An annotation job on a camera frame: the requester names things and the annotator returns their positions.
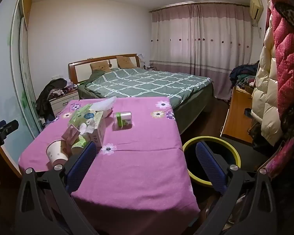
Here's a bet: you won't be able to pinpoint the cream tube with blue cap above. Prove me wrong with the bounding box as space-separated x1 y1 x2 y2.
82 111 106 150

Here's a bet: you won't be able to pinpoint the small green white cup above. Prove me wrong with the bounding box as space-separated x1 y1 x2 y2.
71 135 89 155

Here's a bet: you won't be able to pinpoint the pink white curtain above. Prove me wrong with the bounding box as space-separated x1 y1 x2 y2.
151 3 251 101

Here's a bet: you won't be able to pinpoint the dark trash bin yellow rim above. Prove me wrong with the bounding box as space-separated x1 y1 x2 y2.
182 136 241 185

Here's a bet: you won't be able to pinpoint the wooden headboard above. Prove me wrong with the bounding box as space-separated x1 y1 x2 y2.
68 53 141 84

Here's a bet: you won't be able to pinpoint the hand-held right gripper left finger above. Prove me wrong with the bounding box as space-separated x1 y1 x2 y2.
15 141 98 235

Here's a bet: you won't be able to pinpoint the red puffer jacket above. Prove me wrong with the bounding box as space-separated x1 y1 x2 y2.
266 0 294 118

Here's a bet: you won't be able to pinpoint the clear plastic bag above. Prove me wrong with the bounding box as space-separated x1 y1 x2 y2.
90 96 117 118

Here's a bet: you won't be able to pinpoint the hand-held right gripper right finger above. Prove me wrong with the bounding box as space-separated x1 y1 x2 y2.
195 142 278 235

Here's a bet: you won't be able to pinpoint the wall air conditioner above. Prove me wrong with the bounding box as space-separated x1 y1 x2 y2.
249 0 264 27

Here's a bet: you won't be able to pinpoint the white nightstand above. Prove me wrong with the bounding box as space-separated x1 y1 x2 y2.
50 89 79 118

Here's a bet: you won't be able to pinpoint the wardrobe with sliding doors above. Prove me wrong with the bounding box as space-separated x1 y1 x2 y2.
0 0 43 177

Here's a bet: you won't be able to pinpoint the brown pillow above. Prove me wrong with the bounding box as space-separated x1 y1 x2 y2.
90 62 112 74
116 56 137 69

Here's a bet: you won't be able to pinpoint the cream puffer jacket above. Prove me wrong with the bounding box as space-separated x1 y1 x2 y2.
250 24 283 147

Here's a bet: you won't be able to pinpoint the bed with green checked quilt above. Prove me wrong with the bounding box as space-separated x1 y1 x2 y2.
77 67 214 135

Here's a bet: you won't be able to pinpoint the dark clothing heap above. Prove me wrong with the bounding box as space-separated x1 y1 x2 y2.
36 78 68 125

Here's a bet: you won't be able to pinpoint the pink floral garment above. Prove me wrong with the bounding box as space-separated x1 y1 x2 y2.
267 137 294 179

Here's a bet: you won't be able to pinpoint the white paper cup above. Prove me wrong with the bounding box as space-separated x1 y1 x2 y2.
46 139 69 166

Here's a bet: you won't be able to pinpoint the small dusky pink box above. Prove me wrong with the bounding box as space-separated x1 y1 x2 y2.
62 124 81 142

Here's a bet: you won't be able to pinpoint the long wooden cabinet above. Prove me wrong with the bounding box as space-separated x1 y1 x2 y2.
220 86 256 144

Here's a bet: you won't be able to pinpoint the pile of mixed clothes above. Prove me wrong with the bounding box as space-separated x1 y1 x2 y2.
230 62 260 95

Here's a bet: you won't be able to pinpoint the curtain rod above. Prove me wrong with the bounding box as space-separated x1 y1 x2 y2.
149 1 250 13

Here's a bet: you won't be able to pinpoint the small plush toys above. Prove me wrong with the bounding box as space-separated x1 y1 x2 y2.
51 83 79 96

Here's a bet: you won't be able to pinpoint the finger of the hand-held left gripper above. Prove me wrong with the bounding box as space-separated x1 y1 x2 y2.
0 119 19 150

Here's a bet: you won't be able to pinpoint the pink floral tablecloth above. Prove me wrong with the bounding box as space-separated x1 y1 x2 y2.
18 97 201 228

